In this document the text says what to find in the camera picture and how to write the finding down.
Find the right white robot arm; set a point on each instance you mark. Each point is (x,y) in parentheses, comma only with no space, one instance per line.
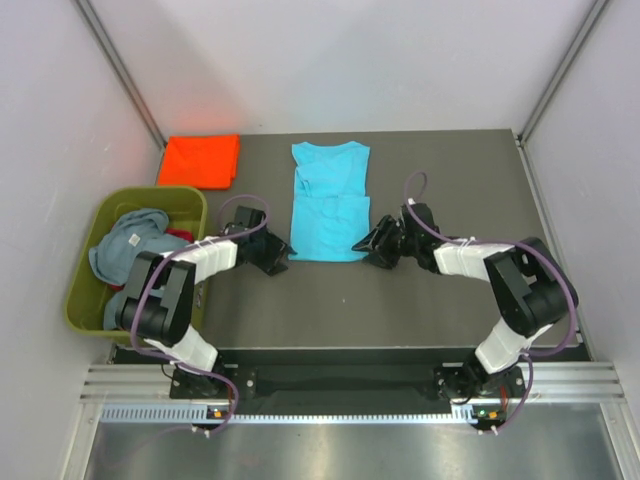
(531,292)

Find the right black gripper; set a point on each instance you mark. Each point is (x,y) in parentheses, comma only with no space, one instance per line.
(382,257)

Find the folded orange t shirt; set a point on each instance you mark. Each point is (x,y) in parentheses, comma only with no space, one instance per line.
(202,162)

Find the red t shirt in bin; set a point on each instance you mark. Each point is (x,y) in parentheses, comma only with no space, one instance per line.
(177,234)

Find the cyan t shirt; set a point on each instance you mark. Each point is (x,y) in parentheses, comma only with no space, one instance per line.
(331,207)

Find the slotted white cable duct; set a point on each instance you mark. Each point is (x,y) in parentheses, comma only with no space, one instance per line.
(202,414)

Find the grey blue t shirt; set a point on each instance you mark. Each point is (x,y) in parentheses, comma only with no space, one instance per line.
(143,230)
(110,313)

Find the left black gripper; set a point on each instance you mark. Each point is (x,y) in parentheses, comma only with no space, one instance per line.
(277,247)

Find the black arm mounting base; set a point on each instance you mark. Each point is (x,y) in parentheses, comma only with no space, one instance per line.
(359,379)

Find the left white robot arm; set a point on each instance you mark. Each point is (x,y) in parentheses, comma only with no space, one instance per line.
(157,302)

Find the aluminium frame rail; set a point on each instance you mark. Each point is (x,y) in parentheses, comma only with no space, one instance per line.
(541,204)

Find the olive green plastic bin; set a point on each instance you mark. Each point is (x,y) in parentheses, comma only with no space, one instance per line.
(87,296)

